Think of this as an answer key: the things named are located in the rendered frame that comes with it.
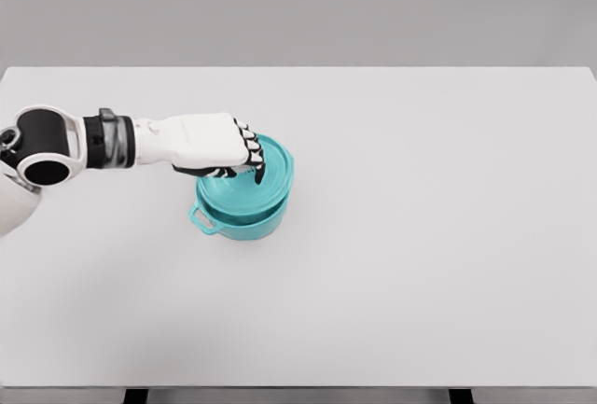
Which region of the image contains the teal pot lid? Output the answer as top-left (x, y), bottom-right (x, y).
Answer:
top-left (195, 132), bottom-right (296, 218)

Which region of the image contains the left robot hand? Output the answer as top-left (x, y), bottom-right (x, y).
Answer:
top-left (171, 112), bottom-right (268, 187)

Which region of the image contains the teal pot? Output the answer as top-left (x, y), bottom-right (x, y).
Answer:
top-left (187, 188), bottom-right (286, 241)

